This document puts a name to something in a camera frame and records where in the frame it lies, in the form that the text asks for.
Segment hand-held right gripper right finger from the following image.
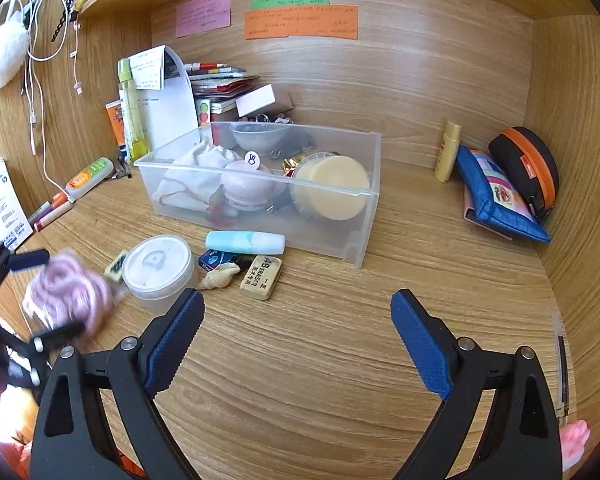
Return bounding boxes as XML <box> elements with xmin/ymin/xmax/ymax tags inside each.
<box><xmin>390</xmin><ymin>289</ymin><xmax>565</xmax><ymax>480</ymax></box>

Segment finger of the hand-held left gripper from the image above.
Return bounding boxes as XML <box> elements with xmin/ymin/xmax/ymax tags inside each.
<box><xmin>30</xmin><ymin>322</ymin><xmax>87</xmax><ymax>355</ymax></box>
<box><xmin>7</xmin><ymin>249</ymin><xmax>51</xmax><ymax>272</ymax></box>

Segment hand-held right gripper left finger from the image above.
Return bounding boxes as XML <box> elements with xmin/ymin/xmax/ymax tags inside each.
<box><xmin>30</xmin><ymin>289</ymin><xmax>206</xmax><ymax>480</ymax></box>

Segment pink braided rope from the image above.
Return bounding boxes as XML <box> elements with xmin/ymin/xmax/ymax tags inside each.
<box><xmin>22</xmin><ymin>252</ymin><xmax>118</xmax><ymax>333</ymax></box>

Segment clear jar white lid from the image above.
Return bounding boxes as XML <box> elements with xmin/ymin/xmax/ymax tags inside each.
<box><xmin>121</xmin><ymin>235</ymin><xmax>196</xmax><ymax>316</ymax></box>

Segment seashell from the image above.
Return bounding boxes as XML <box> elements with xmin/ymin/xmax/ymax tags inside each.
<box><xmin>197</xmin><ymin>264</ymin><xmax>241</xmax><ymax>291</ymax></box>

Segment blue staples box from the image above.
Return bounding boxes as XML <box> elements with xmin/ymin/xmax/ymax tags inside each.
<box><xmin>198</xmin><ymin>251</ymin><xmax>243</xmax><ymax>273</ymax></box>

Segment beige eraser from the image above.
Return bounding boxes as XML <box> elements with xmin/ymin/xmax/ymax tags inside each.
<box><xmin>240</xmin><ymin>255</ymin><xmax>283</xmax><ymax>301</ymax></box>

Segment light blue tube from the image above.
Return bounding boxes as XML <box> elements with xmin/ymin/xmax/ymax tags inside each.
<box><xmin>205</xmin><ymin>231</ymin><xmax>286</xmax><ymax>256</ymax></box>

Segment clear plastic storage box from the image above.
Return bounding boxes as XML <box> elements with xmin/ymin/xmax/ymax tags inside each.
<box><xmin>134</xmin><ymin>121</ymin><xmax>382</xmax><ymax>268</ymax></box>

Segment white cloth drawstring pouch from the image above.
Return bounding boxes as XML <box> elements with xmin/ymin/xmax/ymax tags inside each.
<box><xmin>161</xmin><ymin>141</ymin><xmax>242</xmax><ymax>212</ymax></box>

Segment pink round desk vacuum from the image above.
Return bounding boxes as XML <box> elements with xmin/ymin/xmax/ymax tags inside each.
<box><xmin>220</xmin><ymin>151</ymin><xmax>288</xmax><ymax>211</ymax></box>

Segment cream jar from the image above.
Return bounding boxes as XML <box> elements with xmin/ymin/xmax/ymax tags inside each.
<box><xmin>289</xmin><ymin>155</ymin><xmax>372</xmax><ymax>222</ymax></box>

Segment wooden desktop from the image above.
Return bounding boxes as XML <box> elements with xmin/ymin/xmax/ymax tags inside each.
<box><xmin>0</xmin><ymin>160</ymin><xmax>578</xmax><ymax>480</ymax></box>

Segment purple marker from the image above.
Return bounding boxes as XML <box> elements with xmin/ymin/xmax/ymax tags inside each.
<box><xmin>32</xmin><ymin>202</ymin><xmax>76</xmax><ymax>233</ymax></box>

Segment orange cap marker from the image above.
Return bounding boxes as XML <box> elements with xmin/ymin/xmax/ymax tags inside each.
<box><xmin>27</xmin><ymin>192</ymin><xmax>68</xmax><ymax>226</ymax></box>

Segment white printed box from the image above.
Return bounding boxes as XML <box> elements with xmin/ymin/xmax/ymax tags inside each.
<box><xmin>0</xmin><ymin>157</ymin><xmax>33</xmax><ymax>251</ymax></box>

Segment small black white packet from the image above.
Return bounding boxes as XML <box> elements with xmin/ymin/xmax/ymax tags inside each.
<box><xmin>102</xmin><ymin>252</ymin><xmax>126</xmax><ymax>281</ymax></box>

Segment white green orange tube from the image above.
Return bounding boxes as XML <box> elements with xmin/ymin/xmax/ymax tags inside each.
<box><xmin>65</xmin><ymin>157</ymin><xmax>115</xmax><ymax>198</ymax></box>

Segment orange padded jacket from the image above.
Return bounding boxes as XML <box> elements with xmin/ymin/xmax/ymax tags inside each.
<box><xmin>10</xmin><ymin>440</ymin><xmax>146</xmax><ymax>480</ymax></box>

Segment pink wallet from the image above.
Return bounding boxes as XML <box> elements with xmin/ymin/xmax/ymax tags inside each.
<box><xmin>462</xmin><ymin>195</ymin><xmax>513</xmax><ymax>241</ymax></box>

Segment clear pen black refill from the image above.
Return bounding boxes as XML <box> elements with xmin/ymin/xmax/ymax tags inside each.
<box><xmin>550</xmin><ymin>316</ymin><xmax>571</xmax><ymax>418</ymax></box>

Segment blue zip pouch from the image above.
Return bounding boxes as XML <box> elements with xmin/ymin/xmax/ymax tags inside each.
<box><xmin>455</xmin><ymin>145</ymin><xmax>551</xmax><ymax>244</ymax></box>

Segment orange packet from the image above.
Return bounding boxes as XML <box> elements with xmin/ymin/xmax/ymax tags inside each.
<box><xmin>105</xmin><ymin>100</ymin><xmax>128</xmax><ymax>158</ymax></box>

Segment yellow-green liquid bottle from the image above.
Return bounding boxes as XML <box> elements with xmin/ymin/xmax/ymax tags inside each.
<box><xmin>117</xmin><ymin>58</ymin><xmax>151</xmax><ymax>159</ymax></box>

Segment pink rubber toy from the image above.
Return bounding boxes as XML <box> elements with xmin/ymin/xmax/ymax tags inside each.
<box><xmin>562</xmin><ymin>420</ymin><xmax>591</xmax><ymax>471</ymax></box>

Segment small yellow bottle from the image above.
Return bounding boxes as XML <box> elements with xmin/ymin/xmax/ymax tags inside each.
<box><xmin>434</xmin><ymin>121</ymin><xmax>462</xmax><ymax>183</ymax></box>

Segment white fluffy plush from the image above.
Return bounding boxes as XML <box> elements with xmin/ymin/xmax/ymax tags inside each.
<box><xmin>0</xmin><ymin>10</ymin><xmax>31</xmax><ymax>92</ymax></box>

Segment black orange zip case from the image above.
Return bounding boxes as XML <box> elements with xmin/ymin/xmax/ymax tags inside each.
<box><xmin>488</xmin><ymin>126</ymin><xmax>560</xmax><ymax>223</ymax></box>

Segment white paper slip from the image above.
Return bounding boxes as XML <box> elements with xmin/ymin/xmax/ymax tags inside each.
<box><xmin>130</xmin><ymin>46</ymin><xmax>166</xmax><ymax>91</ymax></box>

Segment small clear bowl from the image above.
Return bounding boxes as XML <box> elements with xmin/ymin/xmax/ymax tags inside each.
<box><xmin>230</xmin><ymin>122</ymin><xmax>291</xmax><ymax>157</ymax></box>

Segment metal binder clips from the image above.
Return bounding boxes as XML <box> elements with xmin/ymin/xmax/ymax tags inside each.
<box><xmin>240</xmin><ymin>114</ymin><xmax>293</xmax><ymax>126</ymax></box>

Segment small white box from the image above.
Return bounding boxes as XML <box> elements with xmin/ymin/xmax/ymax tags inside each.
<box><xmin>235</xmin><ymin>84</ymin><xmax>276</xmax><ymax>118</ymax></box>

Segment stack of colourful booklets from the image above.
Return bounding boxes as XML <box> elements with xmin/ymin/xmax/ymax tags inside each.
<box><xmin>185</xmin><ymin>62</ymin><xmax>261</xmax><ymax>113</ymax></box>

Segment brown cardboard box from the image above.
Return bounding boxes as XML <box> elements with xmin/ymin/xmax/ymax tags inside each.
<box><xmin>270</xmin><ymin>92</ymin><xmax>296</xmax><ymax>116</ymax></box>

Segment pink sticky note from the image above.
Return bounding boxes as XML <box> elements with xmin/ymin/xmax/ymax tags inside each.
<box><xmin>175</xmin><ymin>0</ymin><xmax>232</xmax><ymax>38</ymax></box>

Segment orange sticky note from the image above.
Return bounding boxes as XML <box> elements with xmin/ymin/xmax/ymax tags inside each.
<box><xmin>243</xmin><ymin>5</ymin><xmax>359</xmax><ymax>41</ymax></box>

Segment green sticky note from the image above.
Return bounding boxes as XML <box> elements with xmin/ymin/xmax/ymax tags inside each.
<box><xmin>251</xmin><ymin>0</ymin><xmax>331</xmax><ymax>11</ymax></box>

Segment white charging cable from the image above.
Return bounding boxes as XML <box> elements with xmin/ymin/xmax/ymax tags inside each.
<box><xmin>20</xmin><ymin>0</ymin><xmax>51</xmax><ymax>186</ymax></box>

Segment white cable pink plug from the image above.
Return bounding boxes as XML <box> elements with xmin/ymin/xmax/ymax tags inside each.
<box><xmin>55</xmin><ymin>0</ymin><xmax>84</xmax><ymax>96</ymax></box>

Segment black beaded strap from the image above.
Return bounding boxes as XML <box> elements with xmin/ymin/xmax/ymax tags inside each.
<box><xmin>50</xmin><ymin>0</ymin><xmax>78</xmax><ymax>43</ymax></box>

